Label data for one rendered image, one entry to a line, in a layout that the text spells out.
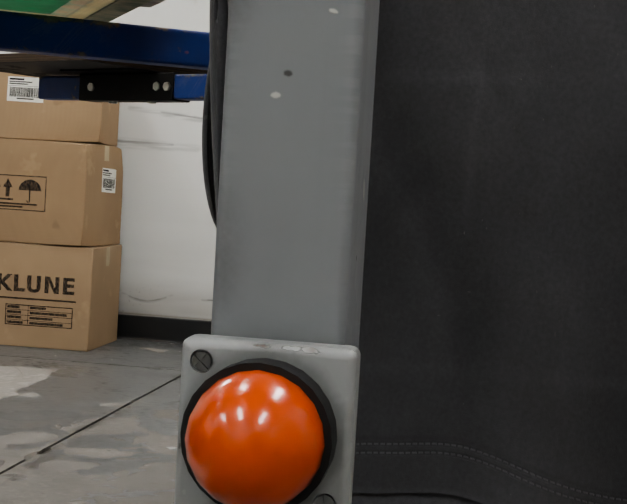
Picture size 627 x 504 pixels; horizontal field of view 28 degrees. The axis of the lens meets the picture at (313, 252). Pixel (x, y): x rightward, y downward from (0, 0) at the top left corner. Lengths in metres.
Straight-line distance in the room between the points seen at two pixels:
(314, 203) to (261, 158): 0.02
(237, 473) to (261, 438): 0.01
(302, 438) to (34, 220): 4.84
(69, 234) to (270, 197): 4.75
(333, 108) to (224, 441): 0.10
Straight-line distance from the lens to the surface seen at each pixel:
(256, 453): 0.32
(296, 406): 0.33
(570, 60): 0.64
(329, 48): 0.35
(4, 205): 5.21
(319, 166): 0.35
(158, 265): 5.49
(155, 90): 2.50
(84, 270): 5.09
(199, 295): 5.45
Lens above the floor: 0.72
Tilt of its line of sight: 3 degrees down
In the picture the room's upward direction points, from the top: 3 degrees clockwise
